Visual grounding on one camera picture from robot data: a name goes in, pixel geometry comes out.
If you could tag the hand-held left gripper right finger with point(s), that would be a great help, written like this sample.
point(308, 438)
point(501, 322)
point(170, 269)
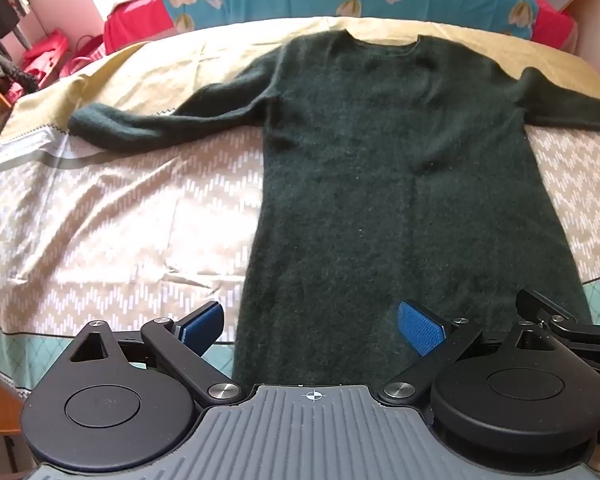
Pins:
point(420, 331)

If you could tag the red clothes on shelf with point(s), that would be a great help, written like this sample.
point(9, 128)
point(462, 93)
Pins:
point(42, 52)

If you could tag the pink basket bag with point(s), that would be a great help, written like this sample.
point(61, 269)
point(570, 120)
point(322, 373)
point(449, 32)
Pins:
point(85, 55)

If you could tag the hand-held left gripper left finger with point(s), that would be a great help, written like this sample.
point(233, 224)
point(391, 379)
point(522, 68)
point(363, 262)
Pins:
point(205, 329)

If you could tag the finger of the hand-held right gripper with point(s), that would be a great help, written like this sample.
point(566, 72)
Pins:
point(580, 335)

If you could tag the patterned beige bed sheet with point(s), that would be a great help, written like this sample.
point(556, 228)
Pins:
point(130, 210)

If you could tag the dark green sweater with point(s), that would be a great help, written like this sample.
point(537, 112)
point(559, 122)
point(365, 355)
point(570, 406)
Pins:
point(380, 185)

